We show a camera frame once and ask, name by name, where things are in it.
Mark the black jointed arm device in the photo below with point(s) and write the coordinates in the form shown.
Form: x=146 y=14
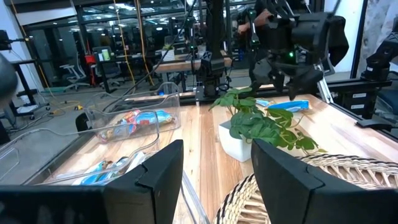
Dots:
x=377 y=62

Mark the round woven wicker tray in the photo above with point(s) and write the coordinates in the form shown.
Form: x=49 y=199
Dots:
x=357 y=171

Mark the silver aluminium strut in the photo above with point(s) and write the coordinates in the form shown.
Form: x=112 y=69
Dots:
x=325 y=88

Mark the red upright object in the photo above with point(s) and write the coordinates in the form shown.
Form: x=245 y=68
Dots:
x=90 y=60

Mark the green plant in white pot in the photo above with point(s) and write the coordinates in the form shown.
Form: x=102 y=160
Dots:
x=245 y=124

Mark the small plant in white box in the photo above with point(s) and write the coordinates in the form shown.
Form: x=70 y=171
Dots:
x=168 y=54

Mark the wooden top desk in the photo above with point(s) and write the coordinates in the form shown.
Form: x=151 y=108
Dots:
x=174 y=66

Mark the black aluminium table frame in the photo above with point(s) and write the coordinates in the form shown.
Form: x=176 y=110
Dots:
x=188 y=99

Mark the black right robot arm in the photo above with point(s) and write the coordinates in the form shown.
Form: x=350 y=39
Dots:
x=214 y=37

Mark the person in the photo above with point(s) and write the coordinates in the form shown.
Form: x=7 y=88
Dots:
x=248 y=27

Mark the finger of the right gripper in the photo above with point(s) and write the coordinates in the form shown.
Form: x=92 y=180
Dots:
x=264 y=73
x=306 y=79

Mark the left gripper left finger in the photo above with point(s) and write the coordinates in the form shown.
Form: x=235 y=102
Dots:
x=149 y=193

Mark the clear plastic bin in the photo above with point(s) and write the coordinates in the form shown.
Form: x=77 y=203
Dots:
x=146 y=133
x=168 y=102

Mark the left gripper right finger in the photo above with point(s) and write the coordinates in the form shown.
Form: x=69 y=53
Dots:
x=286 y=193

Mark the black box with white labels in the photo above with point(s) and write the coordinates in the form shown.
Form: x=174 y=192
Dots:
x=345 y=102

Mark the black rolling stand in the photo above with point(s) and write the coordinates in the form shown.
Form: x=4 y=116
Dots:
x=23 y=84

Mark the white office chair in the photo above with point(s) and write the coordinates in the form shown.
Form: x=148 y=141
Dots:
x=74 y=74

